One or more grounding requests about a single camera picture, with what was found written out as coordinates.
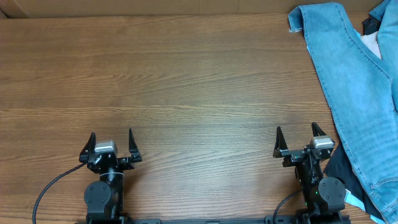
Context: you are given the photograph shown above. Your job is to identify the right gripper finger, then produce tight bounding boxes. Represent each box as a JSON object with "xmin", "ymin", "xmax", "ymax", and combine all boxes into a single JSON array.
[
  {"xmin": 312, "ymin": 122, "xmax": 326, "ymax": 137},
  {"xmin": 273, "ymin": 126, "xmax": 289, "ymax": 157}
]

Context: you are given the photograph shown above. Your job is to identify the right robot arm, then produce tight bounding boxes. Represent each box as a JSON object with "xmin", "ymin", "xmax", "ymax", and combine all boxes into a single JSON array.
[{"xmin": 270, "ymin": 122, "xmax": 351, "ymax": 224}]

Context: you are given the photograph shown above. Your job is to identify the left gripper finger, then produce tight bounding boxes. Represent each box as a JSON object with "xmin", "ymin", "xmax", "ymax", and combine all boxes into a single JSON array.
[
  {"xmin": 129, "ymin": 129, "xmax": 142, "ymax": 162},
  {"xmin": 79, "ymin": 133, "xmax": 96, "ymax": 163}
]

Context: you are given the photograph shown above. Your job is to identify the black garment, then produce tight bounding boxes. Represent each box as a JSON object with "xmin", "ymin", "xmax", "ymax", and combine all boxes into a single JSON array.
[{"xmin": 323, "ymin": 144, "xmax": 375, "ymax": 208}]

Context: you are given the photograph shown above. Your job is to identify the dark garment at top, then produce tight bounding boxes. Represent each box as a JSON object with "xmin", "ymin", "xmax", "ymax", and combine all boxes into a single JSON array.
[{"xmin": 362, "ymin": 16, "xmax": 381, "ymax": 35}]

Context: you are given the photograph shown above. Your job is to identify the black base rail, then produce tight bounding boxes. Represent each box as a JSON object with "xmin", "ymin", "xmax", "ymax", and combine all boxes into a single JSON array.
[{"xmin": 76, "ymin": 215, "xmax": 351, "ymax": 224}]

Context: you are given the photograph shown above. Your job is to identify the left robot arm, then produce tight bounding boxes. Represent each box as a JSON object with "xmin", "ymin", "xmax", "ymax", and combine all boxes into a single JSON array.
[{"xmin": 79, "ymin": 130, "xmax": 142, "ymax": 223}]

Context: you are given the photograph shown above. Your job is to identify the light blue shirt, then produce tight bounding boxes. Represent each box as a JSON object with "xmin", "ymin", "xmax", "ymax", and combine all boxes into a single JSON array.
[{"xmin": 345, "ymin": 190, "xmax": 385, "ymax": 224}]

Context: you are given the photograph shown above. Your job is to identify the beige garment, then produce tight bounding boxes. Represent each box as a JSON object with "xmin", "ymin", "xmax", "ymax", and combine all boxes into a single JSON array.
[{"xmin": 360, "ymin": 31, "xmax": 382, "ymax": 59}]

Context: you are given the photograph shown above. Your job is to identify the light blue denim jeans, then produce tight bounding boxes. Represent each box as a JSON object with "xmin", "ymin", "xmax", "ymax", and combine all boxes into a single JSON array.
[{"xmin": 288, "ymin": 1, "xmax": 397, "ymax": 223}]

